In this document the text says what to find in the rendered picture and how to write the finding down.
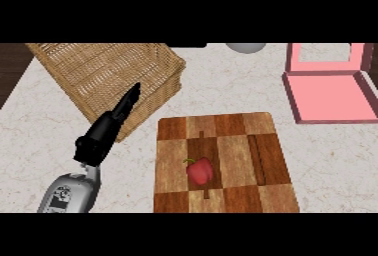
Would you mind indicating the pink open box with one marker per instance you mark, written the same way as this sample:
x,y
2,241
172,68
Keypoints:
x,y
330,95

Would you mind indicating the checkered wooden cutting board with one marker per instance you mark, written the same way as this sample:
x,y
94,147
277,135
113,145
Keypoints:
x,y
231,156

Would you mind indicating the red bell pepper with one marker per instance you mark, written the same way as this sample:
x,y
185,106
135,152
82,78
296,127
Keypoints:
x,y
200,171

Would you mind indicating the pale grey round object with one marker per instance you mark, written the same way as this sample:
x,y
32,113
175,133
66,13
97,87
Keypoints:
x,y
246,47

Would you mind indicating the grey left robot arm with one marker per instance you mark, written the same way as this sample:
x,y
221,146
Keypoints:
x,y
69,195

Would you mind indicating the wicker basket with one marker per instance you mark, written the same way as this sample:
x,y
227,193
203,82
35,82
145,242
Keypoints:
x,y
112,78

